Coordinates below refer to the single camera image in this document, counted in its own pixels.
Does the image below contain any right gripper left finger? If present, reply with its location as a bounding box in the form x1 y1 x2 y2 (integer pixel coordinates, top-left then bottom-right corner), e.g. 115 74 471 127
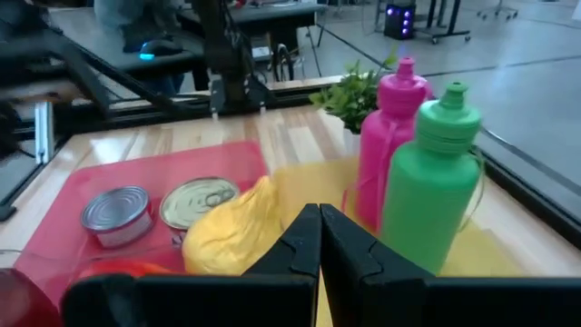
61 203 322 327

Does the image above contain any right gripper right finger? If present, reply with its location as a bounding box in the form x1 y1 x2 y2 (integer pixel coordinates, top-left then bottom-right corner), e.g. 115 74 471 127
320 203 581 327

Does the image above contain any yellow wrinkled toy fruit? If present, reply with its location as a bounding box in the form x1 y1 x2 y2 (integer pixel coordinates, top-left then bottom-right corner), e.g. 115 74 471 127
181 175 285 277

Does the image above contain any pale gold tin can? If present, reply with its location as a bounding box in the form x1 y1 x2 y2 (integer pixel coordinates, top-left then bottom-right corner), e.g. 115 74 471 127
158 175 241 247

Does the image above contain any red-orange toy mango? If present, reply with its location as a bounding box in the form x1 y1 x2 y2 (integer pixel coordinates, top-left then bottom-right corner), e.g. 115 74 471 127
74 259 176 286

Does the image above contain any green plastic bottle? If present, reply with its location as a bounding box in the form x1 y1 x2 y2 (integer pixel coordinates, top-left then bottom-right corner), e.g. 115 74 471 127
379 81 485 276

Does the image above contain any silver tin can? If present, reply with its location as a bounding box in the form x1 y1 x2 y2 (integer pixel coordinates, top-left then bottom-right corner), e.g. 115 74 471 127
80 184 154 250

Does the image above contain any pink plastic bottle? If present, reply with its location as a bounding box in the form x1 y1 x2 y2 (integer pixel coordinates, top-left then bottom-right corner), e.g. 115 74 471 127
355 56 436 233

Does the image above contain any dark red toy pomegranate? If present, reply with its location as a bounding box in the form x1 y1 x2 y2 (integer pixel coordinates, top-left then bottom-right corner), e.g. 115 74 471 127
0 267 64 327

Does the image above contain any yellow translucent plastic tray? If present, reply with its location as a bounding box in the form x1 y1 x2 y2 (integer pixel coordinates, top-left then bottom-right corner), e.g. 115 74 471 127
271 156 526 327

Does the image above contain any red translucent plastic tray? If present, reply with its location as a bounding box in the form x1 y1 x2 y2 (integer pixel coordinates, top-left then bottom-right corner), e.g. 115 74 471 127
13 139 270 310

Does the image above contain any small green artificial plant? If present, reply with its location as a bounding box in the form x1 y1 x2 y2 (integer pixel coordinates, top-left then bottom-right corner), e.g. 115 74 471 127
308 50 399 135

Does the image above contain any black computer mouse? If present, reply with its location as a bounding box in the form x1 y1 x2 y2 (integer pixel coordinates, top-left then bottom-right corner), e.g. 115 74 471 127
138 38 185 63

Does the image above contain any black wheeled stand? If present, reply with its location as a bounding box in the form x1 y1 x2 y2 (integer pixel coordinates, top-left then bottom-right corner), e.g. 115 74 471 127
415 0 472 45

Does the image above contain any black box with purple lights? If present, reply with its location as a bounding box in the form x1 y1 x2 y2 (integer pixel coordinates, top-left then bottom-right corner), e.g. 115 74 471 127
383 2 417 41

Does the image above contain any dark grey table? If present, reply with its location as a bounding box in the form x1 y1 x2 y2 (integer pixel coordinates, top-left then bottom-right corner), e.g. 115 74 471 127
175 1 329 45

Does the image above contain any dark grey desk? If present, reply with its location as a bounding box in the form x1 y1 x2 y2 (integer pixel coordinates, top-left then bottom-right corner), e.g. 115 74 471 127
44 6 206 76

